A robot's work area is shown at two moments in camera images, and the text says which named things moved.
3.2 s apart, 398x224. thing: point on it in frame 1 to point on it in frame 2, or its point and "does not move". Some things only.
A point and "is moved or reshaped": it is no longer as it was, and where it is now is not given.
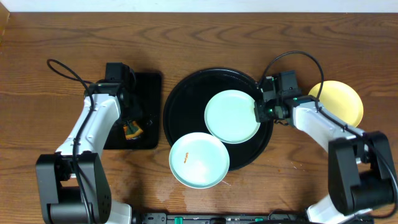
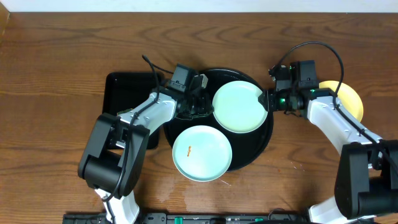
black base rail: x=276 y=218 does not move
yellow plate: x=340 y=101 does not move
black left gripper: x=131 y=113 to x=195 y=104
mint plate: x=230 y=117 is moved or reshaped
